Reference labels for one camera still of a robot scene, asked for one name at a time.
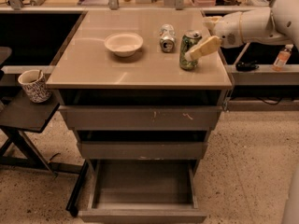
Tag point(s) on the white paper bowl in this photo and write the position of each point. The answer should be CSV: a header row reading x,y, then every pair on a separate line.
x,y
124,44

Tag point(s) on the green soda can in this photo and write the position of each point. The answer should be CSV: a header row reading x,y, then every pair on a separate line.
x,y
189,40

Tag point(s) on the black object on ledge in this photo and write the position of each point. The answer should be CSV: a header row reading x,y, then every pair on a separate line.
x,y
246,67

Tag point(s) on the grey drawer cabinet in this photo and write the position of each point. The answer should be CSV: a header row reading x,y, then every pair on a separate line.
x,y
89,74

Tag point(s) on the white stick with black tip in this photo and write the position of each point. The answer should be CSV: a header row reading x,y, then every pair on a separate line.
x,y
242,52

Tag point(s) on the top drawer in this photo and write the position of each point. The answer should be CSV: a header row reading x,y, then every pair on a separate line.
x,y
140,118

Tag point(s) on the dark side table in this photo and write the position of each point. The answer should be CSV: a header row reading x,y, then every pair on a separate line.
x,y
22,115

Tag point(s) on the open bottom drawer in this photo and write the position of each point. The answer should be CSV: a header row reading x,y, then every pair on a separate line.
x,y
143,192

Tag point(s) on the orange drink bottle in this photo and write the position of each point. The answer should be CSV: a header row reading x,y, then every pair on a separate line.
x,y
283,57

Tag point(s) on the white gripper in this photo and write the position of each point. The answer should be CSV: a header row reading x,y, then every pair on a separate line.
x,y
226,30

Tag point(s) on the middle drawer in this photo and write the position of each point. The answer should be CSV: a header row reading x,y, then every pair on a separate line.
x,y
142,150

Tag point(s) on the silver soda can lying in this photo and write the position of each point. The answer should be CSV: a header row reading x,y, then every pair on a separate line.
x,y
167,38

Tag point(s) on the patterned paper cup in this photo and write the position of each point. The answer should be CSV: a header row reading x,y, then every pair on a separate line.
x,y
33,83

